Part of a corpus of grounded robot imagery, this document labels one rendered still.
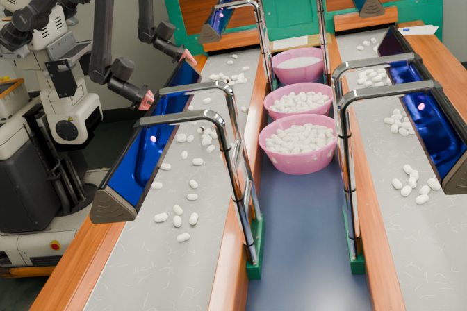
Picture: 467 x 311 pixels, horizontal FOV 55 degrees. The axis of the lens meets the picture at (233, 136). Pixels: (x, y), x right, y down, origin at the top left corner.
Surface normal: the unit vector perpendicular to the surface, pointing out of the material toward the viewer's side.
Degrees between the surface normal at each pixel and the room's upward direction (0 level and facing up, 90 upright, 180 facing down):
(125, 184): 58
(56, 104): 90
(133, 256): 0
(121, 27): 90
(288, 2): 90
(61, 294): 0
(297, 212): 0
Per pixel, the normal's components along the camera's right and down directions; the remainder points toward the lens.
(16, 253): -0.12, 0.49
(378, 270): -0.20, -0.86
